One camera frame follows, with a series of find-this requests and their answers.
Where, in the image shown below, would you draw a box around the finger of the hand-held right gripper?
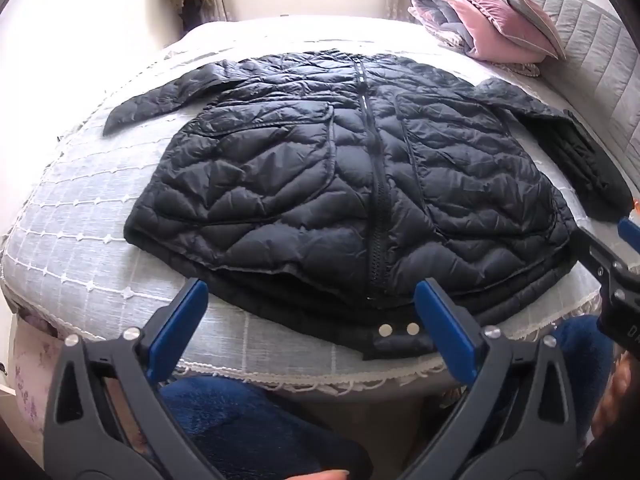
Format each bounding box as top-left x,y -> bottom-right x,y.
616,215 -> 640,261
577,227 -> 632,287

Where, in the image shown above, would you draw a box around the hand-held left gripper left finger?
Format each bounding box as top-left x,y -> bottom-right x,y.
42,277 -> 226,480

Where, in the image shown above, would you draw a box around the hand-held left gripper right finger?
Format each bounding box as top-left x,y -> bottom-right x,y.
400,277 -> 586,480

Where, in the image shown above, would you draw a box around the black quilted puffer jacket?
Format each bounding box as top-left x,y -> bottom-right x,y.
102,49 -> 581,361

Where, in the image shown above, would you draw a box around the person's right hand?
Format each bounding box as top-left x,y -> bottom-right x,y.
606,354 -> 640,413

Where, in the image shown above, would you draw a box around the person's blue fleece pants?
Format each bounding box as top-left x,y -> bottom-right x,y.
160,315 -> 618,480

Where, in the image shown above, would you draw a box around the bed with white grid bedspread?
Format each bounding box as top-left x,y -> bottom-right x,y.
0,20 -> 640,461

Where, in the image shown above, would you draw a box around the grey quilted headboard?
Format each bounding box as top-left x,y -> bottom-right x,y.
500,0 -> 640,201

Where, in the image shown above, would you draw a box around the pink velvet pillow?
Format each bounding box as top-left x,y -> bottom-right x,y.
432,0 -> 561,61

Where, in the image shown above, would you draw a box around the folded grey pink quilt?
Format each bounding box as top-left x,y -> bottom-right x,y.
407,0 -> 543,78

